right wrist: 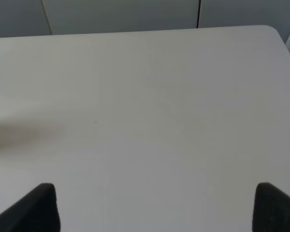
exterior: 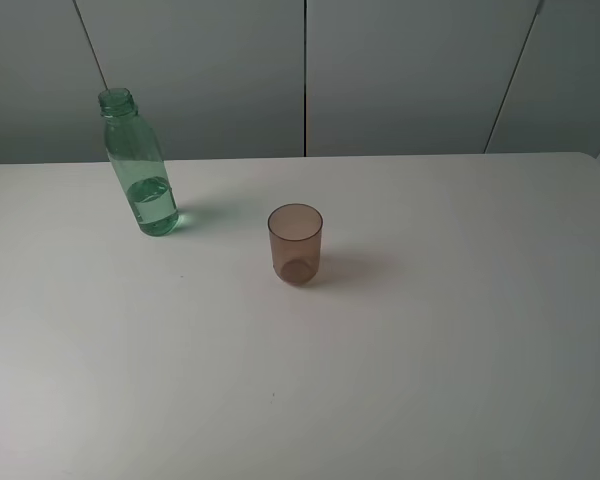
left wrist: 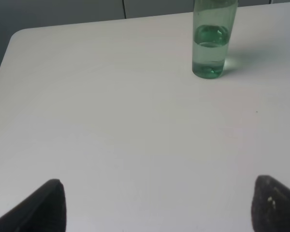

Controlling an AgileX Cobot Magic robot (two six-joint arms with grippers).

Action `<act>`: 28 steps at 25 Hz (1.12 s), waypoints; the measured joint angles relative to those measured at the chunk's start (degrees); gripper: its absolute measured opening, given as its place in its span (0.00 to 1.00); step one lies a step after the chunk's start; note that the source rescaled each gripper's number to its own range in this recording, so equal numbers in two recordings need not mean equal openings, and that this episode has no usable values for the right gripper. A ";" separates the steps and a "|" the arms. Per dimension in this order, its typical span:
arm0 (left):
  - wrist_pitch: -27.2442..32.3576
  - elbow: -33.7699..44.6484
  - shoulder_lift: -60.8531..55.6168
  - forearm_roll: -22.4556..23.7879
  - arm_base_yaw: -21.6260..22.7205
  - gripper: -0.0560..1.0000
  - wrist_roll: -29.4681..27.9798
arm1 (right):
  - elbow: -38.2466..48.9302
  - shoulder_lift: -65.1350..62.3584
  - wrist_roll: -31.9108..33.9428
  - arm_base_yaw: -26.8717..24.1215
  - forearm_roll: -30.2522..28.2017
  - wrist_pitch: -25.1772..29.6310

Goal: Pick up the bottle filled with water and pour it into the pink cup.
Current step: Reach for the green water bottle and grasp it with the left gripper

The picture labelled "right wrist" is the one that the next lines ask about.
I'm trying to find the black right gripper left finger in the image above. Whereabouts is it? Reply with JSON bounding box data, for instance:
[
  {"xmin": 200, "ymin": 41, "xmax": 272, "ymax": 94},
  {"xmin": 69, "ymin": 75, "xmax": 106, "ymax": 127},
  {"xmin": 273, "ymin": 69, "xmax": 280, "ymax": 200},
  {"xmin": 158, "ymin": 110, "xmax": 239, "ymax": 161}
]
[{"xmin": 0, "ymin": 183, "xmax": 61, "ymax": 232}]

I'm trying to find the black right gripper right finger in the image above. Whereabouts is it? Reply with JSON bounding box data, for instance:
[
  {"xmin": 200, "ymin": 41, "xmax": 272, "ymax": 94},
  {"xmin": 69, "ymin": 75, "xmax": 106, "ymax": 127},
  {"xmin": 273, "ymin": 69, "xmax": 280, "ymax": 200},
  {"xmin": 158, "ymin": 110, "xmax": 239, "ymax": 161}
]
[{"xmin": 252, "ymin": 183, "xmax": 290, "ymax": 232}]

